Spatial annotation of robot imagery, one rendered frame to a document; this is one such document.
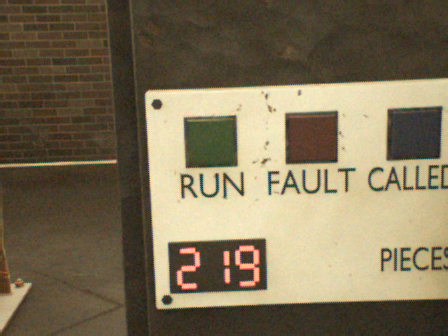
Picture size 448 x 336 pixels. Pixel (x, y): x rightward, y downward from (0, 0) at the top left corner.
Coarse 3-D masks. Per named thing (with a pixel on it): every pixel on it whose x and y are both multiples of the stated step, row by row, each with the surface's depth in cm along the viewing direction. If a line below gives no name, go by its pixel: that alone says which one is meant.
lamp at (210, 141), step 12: (192, 120) 56; (204, 120) 56; (216, 120) 56; (228, 120) 56; (192, 132) 56; (204, 132) 56; (216, 132) 56; (228, 132) 56; (192, 144) 56; (204, 144) 56; (216, 144) 56; (228, 144) 56; (192, 156) 56; (204, 156) 56; (216, 156) 56; (228, 156) 56
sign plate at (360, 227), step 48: (192, 96) 56; (240, 96) 56; (288, 96) 56; (336, 96) 56; (384, 96) 56; (432, 96) 56; (240, 144) 56; (288, 144) 56; (336, 144) 57; (384, 144) 57; (192, 192) 57; (240, 192) 57; (288, 192) 57; (336, 192) 57; (384, 192) 58; (432, 192) 58; (192, 240) 58; (240, 240) 58; (288, 240) 58; (336, 240) 58; (384, 240) 58; (432, 240) 59; (192, 288) 59; (240, 288) 59; (288, 288) 59; (336, 288) 59; (384, 288) 59; (432, 288) 59
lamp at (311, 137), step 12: (300, 120) 56; (312, 120) 56; (324, 120) 56; (300, 132) 56; (312, 132) 56; (324, 132) 56; (300, 144) 56; (312, 144) 56; (324, 144) 56; (300, 156) 56; (312, 156) 56; (324, 156) 56
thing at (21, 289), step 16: (0, 176) 332; (0, 192) 333; (0, 208) 334; (0, 224) 334; (0, 240) 335; (0, 256) 338; (0, 272) 341; (0, 288) 343; (16, 288) 351; (0, 304) 332; (16, 304) 331; (0, 320) 315
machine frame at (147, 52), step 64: (128, 0) 64; (192, 0) 56; (256, 0) 56; (320, 0) 56; (384, 0) 56; (128, 64) 65; (192, 64) 57; (256, 64) 57; (320, 64) 57; (384, 64) 58; (128, 128) 66; (128, 192) 68; (128, 256) 69; (128, 320) 70; (192, 320) 62; (256, 320) 62; (320, 320) 62; (384, 320) 62
